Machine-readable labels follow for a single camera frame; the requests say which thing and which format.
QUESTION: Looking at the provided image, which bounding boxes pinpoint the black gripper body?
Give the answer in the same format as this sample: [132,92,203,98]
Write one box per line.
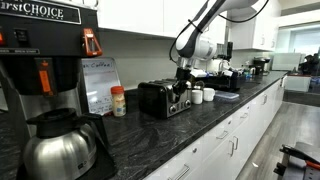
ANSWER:
[175,66,193,83]

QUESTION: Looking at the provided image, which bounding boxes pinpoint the black and steel toaster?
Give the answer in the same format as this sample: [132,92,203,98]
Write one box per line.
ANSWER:
[137,78,193,120]

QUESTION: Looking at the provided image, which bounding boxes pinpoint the white ceramic cup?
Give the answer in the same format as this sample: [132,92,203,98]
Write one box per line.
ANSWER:
[190,88,204,106]
[202,87,216,103]

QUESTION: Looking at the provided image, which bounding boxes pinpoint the black condiment organizer rack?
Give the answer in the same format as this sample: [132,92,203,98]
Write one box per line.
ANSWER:
[199,69,247,93]

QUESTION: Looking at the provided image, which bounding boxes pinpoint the tall black dispenser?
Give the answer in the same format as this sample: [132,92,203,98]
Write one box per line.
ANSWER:
[226,41,234,62]

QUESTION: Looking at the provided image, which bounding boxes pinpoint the creamer bottle orange lid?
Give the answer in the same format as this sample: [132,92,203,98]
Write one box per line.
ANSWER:
[110,85,127,118]

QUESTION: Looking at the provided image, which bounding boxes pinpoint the white base cabinet row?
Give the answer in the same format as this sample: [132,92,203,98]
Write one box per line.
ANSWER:
[143,74,288,180]

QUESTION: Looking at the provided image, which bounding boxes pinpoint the handwritten whiteboard sign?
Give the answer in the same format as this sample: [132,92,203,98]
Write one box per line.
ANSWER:
[81,56,122,116]

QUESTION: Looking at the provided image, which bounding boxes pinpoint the small black coffee maker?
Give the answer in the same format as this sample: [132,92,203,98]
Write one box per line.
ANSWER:
[252,56,271,76]

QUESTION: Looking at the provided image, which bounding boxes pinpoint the white side table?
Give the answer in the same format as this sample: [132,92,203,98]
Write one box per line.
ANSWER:
[284,73,313,93]

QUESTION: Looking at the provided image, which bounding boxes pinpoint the steel coffee carafe black lid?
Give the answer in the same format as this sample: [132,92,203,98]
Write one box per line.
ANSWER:
[22,107,110,180]

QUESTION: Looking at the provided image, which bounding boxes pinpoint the black cart with orange part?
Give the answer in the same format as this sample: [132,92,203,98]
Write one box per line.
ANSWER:
[272,142,320,180]

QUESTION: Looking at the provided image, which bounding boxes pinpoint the black commercial coffee brewer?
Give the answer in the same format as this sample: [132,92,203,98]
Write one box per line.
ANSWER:
[0,0,118,180]

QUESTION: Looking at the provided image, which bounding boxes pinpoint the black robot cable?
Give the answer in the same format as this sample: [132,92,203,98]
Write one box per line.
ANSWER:
[168,0,271,65]

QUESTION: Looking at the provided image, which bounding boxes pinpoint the white corner wall cabinet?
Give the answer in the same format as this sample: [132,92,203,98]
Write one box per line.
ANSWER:
[229,0,282,53]

